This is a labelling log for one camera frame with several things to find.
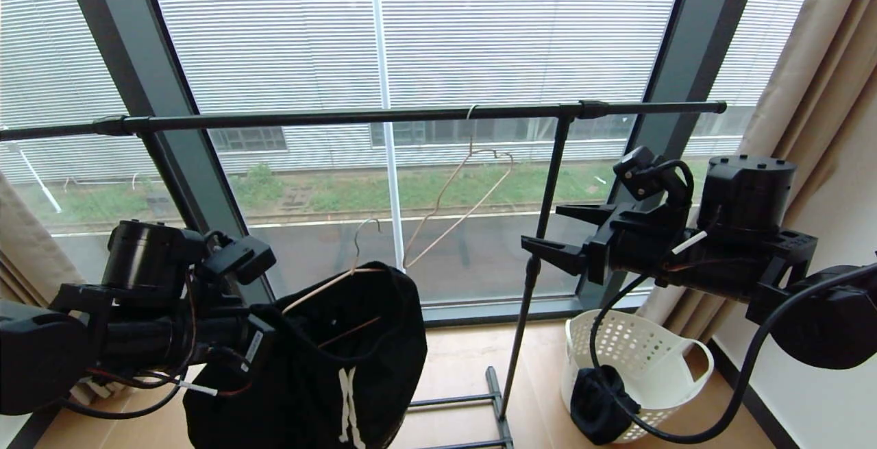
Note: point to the pink clothes hanger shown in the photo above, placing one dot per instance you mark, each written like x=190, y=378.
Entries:
x=322, y=288
x=445, y=192

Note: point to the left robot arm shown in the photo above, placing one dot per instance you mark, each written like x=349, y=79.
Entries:
x=41, y=353

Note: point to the white laundry basket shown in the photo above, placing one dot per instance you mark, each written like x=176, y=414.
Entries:
x=644, y=360

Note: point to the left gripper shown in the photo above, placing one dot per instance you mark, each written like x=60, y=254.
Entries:
x=250, y=346

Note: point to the black shorts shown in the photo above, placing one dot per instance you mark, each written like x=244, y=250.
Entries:
x=308, y=380

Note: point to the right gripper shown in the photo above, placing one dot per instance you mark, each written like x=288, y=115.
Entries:
x=644, y=247

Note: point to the black clothes rack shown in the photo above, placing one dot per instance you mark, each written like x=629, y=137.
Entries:
x=342, y=118

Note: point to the beige curtain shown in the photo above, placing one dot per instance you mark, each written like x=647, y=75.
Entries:
x=808, y=92
x=27, y=250

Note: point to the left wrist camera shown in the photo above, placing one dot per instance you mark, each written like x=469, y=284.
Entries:
x=236, y=257

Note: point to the heap of clothes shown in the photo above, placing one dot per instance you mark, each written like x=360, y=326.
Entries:
x=599, y=401

